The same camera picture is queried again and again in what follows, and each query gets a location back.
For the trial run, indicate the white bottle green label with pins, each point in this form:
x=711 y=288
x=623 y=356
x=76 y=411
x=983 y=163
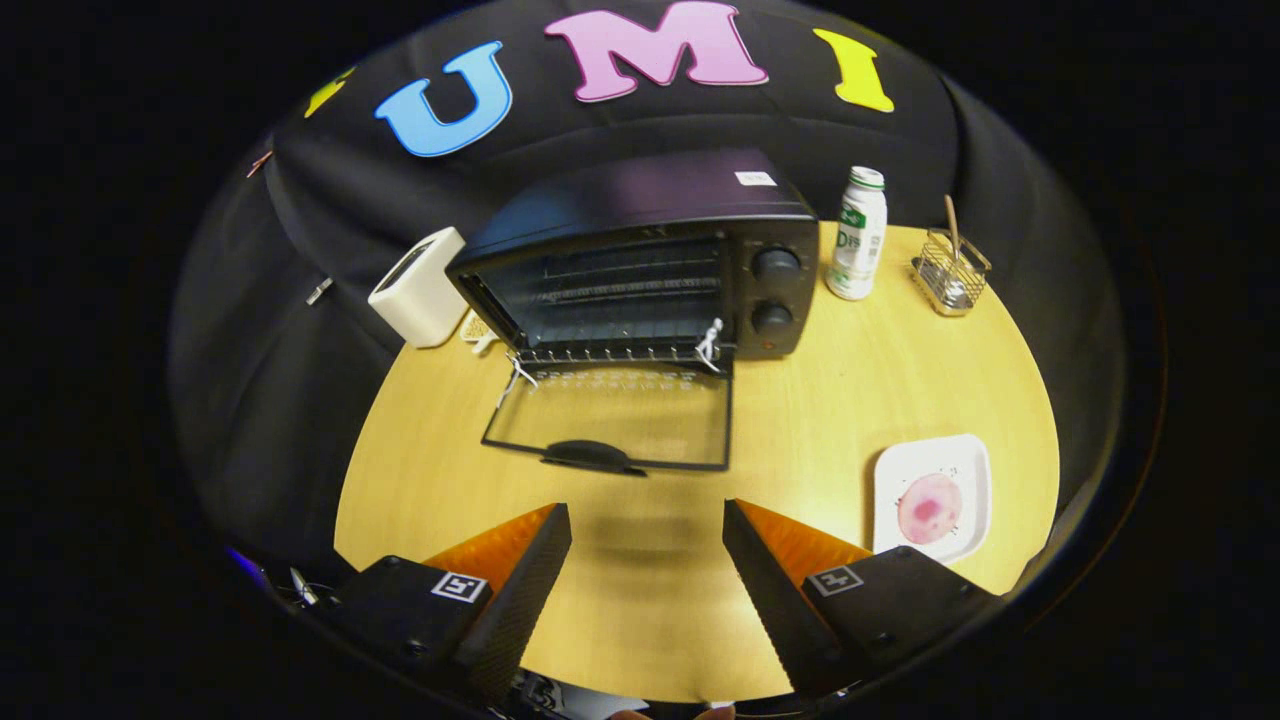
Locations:
x=858 y=250

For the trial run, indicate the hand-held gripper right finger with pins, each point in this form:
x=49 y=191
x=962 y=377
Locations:
x=770 y=600

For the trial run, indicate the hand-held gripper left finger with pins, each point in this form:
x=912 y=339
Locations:
x=525 y=600

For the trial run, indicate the white bread toaster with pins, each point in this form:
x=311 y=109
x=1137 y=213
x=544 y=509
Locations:
x=420 y=300

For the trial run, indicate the pink ham slice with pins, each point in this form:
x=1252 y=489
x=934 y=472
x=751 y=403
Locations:
x=930 y=508

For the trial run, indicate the black toaster oven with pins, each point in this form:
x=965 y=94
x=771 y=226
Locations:
x=640 y=190

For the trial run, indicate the wooden stick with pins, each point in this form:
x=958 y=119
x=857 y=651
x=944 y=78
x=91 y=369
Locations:
x=952 y=225

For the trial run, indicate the small dish of beans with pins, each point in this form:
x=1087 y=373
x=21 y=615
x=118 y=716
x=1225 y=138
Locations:
x=478 y=330

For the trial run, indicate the black backdrop cloth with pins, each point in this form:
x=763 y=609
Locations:
x=300 y=400

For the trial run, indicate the white square plate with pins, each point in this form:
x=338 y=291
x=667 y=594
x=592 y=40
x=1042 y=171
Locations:
x=900 y=470

